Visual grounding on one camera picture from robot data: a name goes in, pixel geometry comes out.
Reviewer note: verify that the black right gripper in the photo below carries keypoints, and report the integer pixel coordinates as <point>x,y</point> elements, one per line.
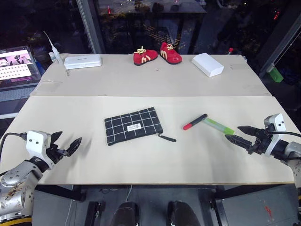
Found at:
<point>261,141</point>

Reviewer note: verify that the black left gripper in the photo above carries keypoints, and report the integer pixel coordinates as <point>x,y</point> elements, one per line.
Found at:
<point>54,152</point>

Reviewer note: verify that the black grid pencil pouch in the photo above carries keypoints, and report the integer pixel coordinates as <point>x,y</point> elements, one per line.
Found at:
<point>134,126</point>

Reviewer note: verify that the white flat case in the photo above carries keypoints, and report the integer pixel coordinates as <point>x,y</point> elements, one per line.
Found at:
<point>82,61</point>

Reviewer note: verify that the green translucent highlighter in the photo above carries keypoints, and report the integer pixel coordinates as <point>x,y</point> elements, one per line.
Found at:
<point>217,126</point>

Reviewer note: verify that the black red marker pen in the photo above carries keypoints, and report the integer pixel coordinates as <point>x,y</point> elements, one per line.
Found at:
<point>194,122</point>

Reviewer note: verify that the green bottle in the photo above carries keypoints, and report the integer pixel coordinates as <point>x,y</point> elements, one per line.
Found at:
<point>275,75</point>

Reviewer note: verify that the white rectangular box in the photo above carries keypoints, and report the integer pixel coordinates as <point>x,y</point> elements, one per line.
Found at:
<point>207,64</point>

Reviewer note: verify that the red capped bottle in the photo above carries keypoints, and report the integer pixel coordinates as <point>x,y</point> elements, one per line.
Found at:
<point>230,50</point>

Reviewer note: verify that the red shoe with yellow stripes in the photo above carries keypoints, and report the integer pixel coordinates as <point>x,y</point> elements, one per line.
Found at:
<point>169,54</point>

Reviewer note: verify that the red shoe with laces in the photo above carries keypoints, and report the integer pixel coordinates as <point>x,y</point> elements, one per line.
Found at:
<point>144,56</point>

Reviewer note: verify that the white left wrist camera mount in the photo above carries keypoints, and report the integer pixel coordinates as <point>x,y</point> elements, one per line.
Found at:
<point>37,143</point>

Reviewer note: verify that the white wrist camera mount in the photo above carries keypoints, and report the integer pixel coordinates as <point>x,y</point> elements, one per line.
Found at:
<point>37,143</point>
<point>274,131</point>

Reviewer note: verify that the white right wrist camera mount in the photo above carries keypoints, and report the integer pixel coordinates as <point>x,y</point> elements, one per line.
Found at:
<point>274,131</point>

